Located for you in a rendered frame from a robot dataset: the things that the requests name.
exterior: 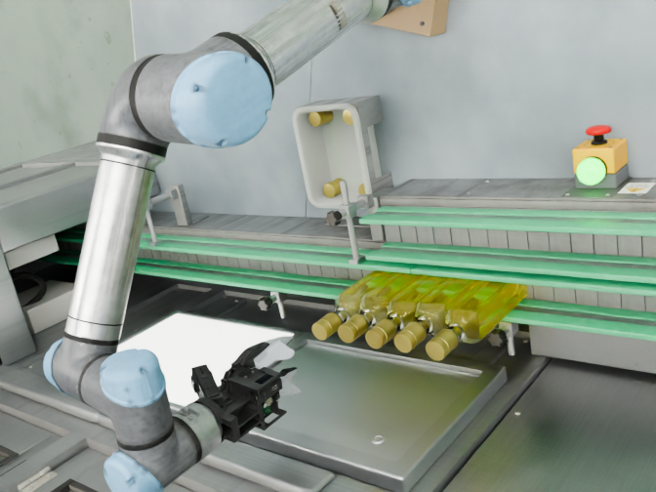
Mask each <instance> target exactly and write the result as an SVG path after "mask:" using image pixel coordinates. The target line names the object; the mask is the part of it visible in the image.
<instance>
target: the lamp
mask: <svg viewBox="0 0 656 492"><path fill-rule="evenodd" d="M606 174H607V166H606V164H605V162H604V161H603V160H602V159H601V158H599V157H596V156H590V157H587V158H586V159H584V160H583V161H582V162H581V163H580V164H579V166H578V168H577V177H578V179H579V180H580V181H581V182H582V183H583V184H585V185H595V184H597V183H599V182H600V181H602V180H603V179H604V178H605V176H606Z"/></svg>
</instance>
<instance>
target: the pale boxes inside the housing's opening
mask: <svg viewBox="0 0 656 492"><path fill-rule="evenodd" d="M57 251H59V246H58V243H57V240H56V237H55V235H54V234H52V235H50V236H47V237H45V238H42V239H39V240H37V241H34V242H32V243H29V244H26V245H24V246H21V247H19V248H17V249H14V250H12V251H9V252H7V253H4V256H5V259H6V262H7V265H8V268H9V270H11V269H13V268H16V267H20V266H22V265H25V264H27V263H30V262H32V261H35V260H37V259H39V258H42V257H44V256H47V255H49V254H52V253H54V252H57ZM46 285H47V291H46V293H45V295H44V297H43V298H42V299H41V300H40V301H39V302H37V303H34V304H31V305H29V306H26V307H22V309H23V312H24V315H25V318H26V321H27V324H28V327H29V330H30V333H32V334H37V333H39V332H41V331H43V330H45V329H47V328H49V327H51V326H53V325H55V324H57V323H59V322H61V321H64V320H66V319H67V316H68V311H69V307H70V302H71V297H72V292H73V287H74V283H69V282H62V281H57V280H49V281H46ZM39 291H40V285H37V286H35V287H33V288H30V289H28V290H26V291H24V292H21V293H19V294H18V296H19V299H20V303H21V306H24V305H25V304H27V303H28V302H29V301H30V300H32V299H33V298H34V297H35V296H36V295H37V294H38V293H39Z"/></svg>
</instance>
